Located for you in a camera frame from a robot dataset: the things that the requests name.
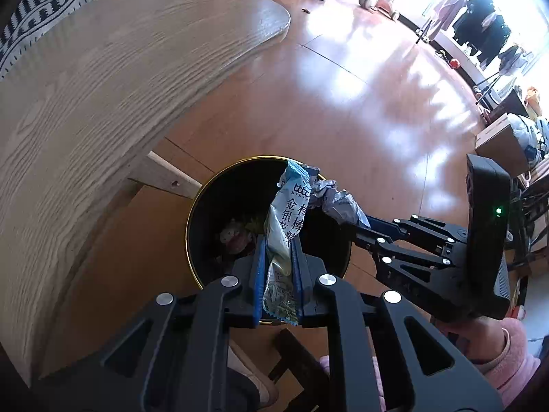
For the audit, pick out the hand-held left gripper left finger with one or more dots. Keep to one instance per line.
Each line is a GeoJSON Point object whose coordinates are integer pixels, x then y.
{"type": "Point", "coordinates": [258, 279]}

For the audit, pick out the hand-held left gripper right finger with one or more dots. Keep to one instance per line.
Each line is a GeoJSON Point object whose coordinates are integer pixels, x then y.
{"type": "Point", "coordinates": [297, 283]}

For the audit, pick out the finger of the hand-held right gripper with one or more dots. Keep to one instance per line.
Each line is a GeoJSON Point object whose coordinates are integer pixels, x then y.
{"type": "Point", "coordinates": [424, 229]}
{"type": "Point", "coordinates": [407, 257]}

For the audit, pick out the white blue snack wrapper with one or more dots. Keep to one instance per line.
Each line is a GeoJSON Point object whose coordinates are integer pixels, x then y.
{"type": "Point", "coordinates": [281, 223]}

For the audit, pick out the grey blue wrapper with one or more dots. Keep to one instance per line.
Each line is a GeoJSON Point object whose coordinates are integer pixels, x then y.
{"type": "Point", "coordinates": [339, 204]}

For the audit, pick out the black trash bin gold rim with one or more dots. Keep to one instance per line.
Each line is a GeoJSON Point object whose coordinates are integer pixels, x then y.
{"type": "Point", "coordinates": [231, 193]}

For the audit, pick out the person's pink sleeved right forearm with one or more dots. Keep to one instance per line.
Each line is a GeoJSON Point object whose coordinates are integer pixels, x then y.
{"type": "Point", "coordinates": [514, 362]}

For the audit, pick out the person's right hand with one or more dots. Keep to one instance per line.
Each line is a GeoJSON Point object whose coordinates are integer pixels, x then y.
{"type": "Point", "coordinates": [465, 334]}

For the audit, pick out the dark wooden stool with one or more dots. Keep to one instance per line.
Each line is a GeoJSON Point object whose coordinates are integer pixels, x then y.
{"type": "Point", "coordinates": [300, 360]}

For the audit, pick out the cardboard box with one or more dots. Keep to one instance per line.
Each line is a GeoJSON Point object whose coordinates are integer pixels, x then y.
{"type": "Point", "coordinates": [499, 143]}

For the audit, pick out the white blue printed bag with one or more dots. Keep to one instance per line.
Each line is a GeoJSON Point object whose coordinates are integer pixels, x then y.
{"type": "Point", "coordinates": [527, 133]}

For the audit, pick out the wooden table support beam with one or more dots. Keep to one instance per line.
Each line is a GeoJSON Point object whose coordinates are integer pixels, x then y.
{"type": "Point", "coordinates": [163, 176]}

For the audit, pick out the small red ball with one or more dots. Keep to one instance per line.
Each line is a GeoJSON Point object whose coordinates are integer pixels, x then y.
{"type": "Point", "coordinates": [453, 63]}

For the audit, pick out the pink hanging garment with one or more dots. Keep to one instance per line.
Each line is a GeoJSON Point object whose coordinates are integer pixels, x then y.
{"type": "Point", "coordinates": [446, 13]}

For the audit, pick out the black white patterned sofa blanket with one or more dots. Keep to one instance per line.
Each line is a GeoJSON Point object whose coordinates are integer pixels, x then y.
{"type": "Point", "coordinates": [43, 4]}

